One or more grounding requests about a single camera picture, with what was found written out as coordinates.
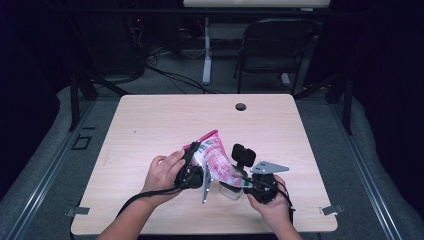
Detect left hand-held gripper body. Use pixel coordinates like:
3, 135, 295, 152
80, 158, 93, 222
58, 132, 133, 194
174, 162, 213, 204

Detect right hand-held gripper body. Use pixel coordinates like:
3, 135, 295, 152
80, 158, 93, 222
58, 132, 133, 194
247, 160, 290, 205

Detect red and white seasoning bag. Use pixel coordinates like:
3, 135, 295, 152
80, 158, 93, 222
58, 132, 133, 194
182, 129, 250, 189

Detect glass jar with black lid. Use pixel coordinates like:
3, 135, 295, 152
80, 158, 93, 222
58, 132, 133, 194
218, 143, 258, 201

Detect person's right hand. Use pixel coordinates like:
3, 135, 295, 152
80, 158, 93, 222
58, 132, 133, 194
246, 176, 296, 231

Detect person's left hand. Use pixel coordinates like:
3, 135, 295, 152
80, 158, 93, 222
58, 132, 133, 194
141, 149, 186, 205

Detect white desk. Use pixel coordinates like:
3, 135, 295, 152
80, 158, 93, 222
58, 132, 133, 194
182, 0, 331, 87

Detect black folding chair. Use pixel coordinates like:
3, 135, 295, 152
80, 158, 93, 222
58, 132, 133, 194
233, 18, 322, 96

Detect black metal stand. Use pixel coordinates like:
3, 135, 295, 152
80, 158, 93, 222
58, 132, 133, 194
293, 69, 354, 136
68, 71, 133, 133

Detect dark equipment with red light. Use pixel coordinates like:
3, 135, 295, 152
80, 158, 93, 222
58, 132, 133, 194
124, 16, 148, 78

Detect right hand-held gripper black cable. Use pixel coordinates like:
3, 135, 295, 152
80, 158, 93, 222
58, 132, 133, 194
266, 181, 296, 225

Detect hand-held gripper black cable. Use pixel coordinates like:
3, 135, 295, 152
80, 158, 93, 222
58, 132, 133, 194
116, 185, 188, 218
266, 181, 296, 225

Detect left hand-held gripper black cable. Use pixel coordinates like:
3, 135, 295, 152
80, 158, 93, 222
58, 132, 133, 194
116, 185, 188, 218

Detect grey metal table bracket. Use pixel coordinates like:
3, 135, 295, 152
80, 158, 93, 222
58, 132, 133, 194
65, 206, 91, 218
319, 203, 344, 216

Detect black floor cables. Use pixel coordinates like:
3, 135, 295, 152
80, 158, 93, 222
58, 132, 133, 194
146, 46, 223, 95

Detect aluminium floor rail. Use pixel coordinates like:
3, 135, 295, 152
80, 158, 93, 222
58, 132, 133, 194
4, 99, 98, 240
328, 103, 403, 240

